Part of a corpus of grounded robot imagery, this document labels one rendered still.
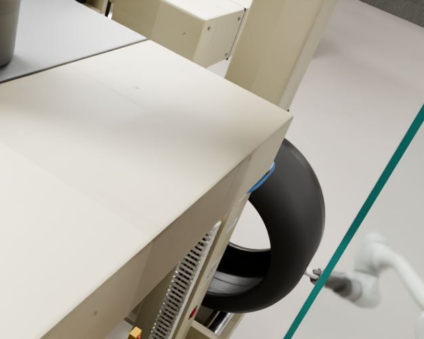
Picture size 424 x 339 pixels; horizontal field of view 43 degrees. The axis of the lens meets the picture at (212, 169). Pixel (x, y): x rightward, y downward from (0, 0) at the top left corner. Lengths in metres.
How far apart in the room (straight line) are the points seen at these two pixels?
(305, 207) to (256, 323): 1.70
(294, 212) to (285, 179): 0.09
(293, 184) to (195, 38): 0.48
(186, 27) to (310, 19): 0.37
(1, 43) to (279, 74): 0.54
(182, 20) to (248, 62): 0.27
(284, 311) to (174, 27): 2.27
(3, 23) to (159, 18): 0.65
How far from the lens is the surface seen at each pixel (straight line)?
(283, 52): 1.06
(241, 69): 1.10
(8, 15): 0.74
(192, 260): 1.28
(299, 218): 1.47
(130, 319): 1.79
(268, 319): 3.18
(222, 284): 1.84
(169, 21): 1.32
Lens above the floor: 2.14
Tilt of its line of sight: 31 degrees down
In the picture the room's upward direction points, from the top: 21 degrees clockwise
